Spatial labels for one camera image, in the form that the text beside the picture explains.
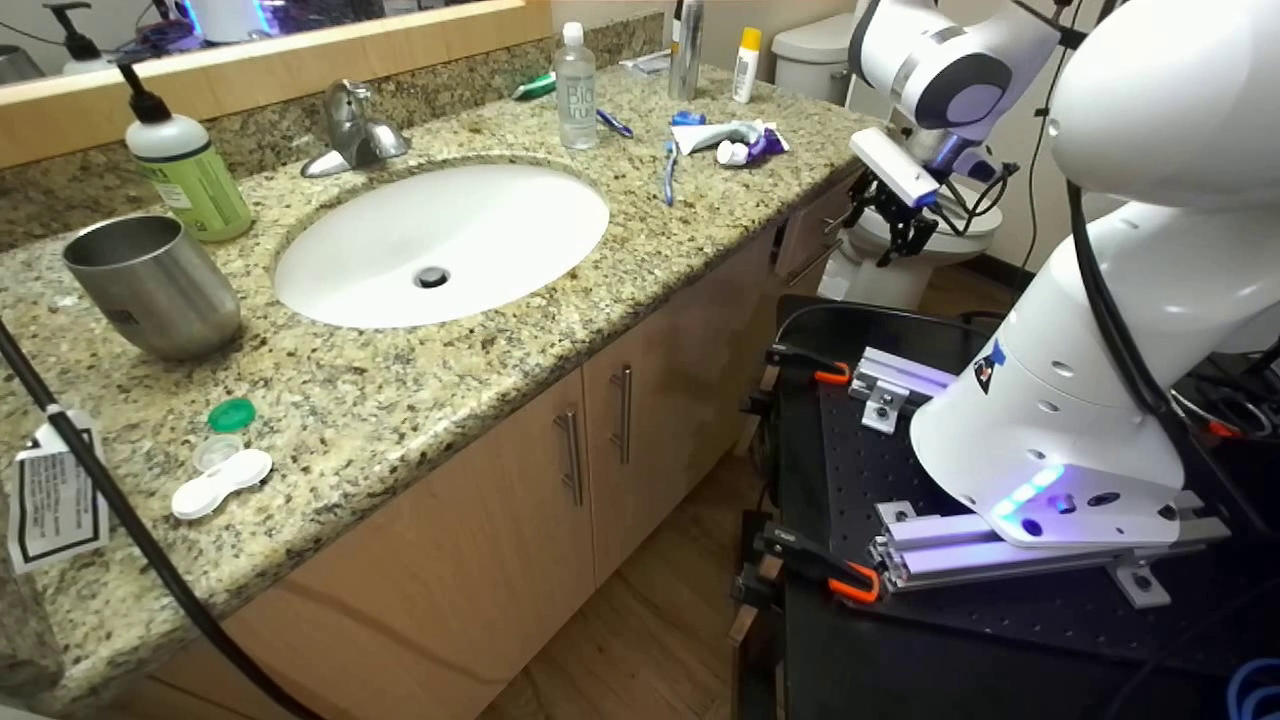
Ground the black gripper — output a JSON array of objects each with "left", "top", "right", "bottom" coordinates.
[{"left": 842, "top": 172, "right": 940, "bottom": 268}]

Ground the wooden drawer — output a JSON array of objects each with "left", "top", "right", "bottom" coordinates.
[{"left": 772, "top": 172, "right": 865, "bottom": 291}]

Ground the black and orange clamp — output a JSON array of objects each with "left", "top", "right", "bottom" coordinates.
[
  {"left": 752, "top": 527, "right": 882, "bottom": 605},
  {"left": 765, "top": 343, "right": 854, "bottom": 388}
]

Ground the white toilet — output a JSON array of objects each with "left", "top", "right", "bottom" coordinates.
[{"left": 769, "top": 12, "right": 1004, "bottom": 312}]

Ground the white toothpaste tube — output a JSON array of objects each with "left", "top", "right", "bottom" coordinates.
[{"left": 671, "top": 119, "right": 792, "bottom": 168}]

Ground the white bottle with yellow cap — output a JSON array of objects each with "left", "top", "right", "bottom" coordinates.
[{"left": 731, "top": 27, "right": 764, "bottom": 105}]

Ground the wooden cabinet door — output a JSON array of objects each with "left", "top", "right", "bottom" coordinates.
[
  {"left": 150, "top": 368, "right": 599, "bottom": 720},
  {"left": 582, "top": 228, "right": 780, "bottom": 587}
]

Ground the silver metal can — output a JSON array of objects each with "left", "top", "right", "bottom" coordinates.
[{"left": 667, "top": 0, "right": 706, "bottom": 102}]

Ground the clear plastic bottle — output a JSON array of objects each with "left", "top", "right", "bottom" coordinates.
[{"left": 553, "top": 22, "right": 600, "bottom": 152}]

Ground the black robot stand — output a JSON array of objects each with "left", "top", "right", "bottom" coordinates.
[{"left": 733, "top": 294, "right": 1280, "bottom": 720}]

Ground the white oval sink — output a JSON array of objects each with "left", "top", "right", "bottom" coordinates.
[{"left": 273, "top": 163, "right": 611, "bottom": 331}]

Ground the silver tap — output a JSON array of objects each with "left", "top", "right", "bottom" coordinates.
[{"left": 300, "top": 79, "right": 412, "bottom": 180}]

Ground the wood framed mirror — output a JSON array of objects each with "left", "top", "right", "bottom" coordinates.
[{"left": 0, "top": 0, "right": 554, "bottom": 170}]

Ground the green soap pump bottle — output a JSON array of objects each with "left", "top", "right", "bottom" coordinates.
[{"left": 114, "top": 62, "right": 255, "bottom": 244}]

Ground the clear round cap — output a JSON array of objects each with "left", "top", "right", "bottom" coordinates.
[{"left": 191, "top": 433, "right": 245, "bottom": 473}]

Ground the white contact lens case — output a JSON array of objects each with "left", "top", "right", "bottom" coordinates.
[{"left": 170, "top": 448, "right": 275, "bottom": 522}]

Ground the stainless steel cup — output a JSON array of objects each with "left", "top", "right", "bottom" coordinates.
[{"left": 62, "top": 214, "right": 244, "bottom": 362}]

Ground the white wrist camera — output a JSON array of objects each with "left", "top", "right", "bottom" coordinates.
[{"left": 849, "top": 127, "right": 942, "bottom": 210}]

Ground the silver drawer handle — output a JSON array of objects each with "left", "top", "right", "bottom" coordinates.
[{"left": 784, "top": 238, "right": 847, "bottom": 289}]

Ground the silver door handle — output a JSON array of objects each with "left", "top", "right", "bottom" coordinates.
[
  {"left": 609, "top": 364, "right": 635, "bottom": 467},
  {"left": 554, "top": 407, "right": 587, "bottom": 508}
]

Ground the blue cable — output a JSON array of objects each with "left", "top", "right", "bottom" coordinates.
[{"left": 1224, "top": 657, "right": 1280, "bottom": 720}]

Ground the black cable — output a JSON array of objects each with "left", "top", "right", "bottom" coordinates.
[{"left": 0, "top": 318, "right": 323, "bottom": 720}]

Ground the white cable tag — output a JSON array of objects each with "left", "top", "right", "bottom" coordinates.
[{"left": 7, "top": 408, "right": 112, "bottom": 576}]

